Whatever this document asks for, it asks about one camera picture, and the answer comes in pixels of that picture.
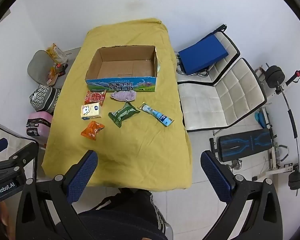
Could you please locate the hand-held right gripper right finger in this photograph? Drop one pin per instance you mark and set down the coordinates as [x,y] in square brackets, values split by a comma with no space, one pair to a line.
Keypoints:
[216,177]

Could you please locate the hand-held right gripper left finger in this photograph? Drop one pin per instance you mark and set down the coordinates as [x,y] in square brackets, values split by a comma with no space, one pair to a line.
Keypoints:
[82,175]

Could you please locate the orange snack packet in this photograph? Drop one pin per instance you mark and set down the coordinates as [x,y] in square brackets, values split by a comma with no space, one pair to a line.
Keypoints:
[92,130]

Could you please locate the green wet wipes packet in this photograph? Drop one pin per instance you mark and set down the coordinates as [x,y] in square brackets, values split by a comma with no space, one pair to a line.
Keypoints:
[123,113]

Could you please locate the red snack packet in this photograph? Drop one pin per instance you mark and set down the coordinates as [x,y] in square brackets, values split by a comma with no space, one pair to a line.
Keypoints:
[95,97]

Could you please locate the blue white tube packet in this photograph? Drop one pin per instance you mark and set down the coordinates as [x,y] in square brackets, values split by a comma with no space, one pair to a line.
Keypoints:
[156,113]

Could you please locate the purple cloth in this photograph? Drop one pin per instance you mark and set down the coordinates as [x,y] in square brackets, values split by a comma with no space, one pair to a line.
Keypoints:
[123,96]

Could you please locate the cardboard box with blue print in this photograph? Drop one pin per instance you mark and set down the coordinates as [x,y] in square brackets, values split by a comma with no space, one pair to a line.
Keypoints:
[122,67]

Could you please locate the person's left hand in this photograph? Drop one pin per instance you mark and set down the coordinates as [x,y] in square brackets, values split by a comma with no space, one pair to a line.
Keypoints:
[0,217]

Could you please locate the chrome dumbbell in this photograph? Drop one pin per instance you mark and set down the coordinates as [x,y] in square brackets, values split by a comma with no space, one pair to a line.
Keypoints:
[236,165]

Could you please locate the black blue weight bench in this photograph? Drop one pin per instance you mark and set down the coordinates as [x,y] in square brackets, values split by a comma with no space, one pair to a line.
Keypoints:
[245,143]

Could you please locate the pink suitcase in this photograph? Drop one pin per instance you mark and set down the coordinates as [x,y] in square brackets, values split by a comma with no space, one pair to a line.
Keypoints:
[38,120]

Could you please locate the person's dark clothed legs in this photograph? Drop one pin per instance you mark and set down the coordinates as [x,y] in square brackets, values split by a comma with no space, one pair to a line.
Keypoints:
[120,217]

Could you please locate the black white patterned bag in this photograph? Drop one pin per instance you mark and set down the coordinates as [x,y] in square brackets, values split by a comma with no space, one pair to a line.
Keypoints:
[43,97]

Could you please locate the yellow tablecloth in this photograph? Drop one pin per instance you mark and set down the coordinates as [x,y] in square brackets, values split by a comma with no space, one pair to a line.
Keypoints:
[140,142]

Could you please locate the blue slippers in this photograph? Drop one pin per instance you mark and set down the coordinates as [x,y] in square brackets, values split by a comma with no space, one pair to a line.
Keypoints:
[260,118]

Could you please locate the brown cardboard card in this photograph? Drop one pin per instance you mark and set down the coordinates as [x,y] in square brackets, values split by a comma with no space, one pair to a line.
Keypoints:
[51,81]

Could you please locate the grey cushioned chair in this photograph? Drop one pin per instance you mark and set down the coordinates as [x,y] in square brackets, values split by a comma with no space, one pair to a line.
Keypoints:
[38,65]

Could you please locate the orange drink bottle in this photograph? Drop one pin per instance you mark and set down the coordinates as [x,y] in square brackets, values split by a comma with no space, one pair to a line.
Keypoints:
[52,72]

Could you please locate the black red small tool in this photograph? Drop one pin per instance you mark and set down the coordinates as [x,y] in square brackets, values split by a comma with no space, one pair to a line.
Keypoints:
[63,73]

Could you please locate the red-capped bottle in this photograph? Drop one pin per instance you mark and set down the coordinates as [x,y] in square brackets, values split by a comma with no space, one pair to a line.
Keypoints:
[59,67]

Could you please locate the clear yellow snack bag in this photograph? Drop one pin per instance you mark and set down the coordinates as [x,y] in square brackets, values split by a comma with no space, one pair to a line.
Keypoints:
[55,52]

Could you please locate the black barbell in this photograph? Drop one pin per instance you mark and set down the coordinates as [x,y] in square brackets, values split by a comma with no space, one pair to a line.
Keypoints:
[275,76]

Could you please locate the blue cushion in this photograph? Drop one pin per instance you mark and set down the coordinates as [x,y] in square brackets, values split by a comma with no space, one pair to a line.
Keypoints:
[202,53]

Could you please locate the white padded chair black frame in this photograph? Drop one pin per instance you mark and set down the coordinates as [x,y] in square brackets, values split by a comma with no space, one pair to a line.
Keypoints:
[215,100]
[226,42]
[7,133]

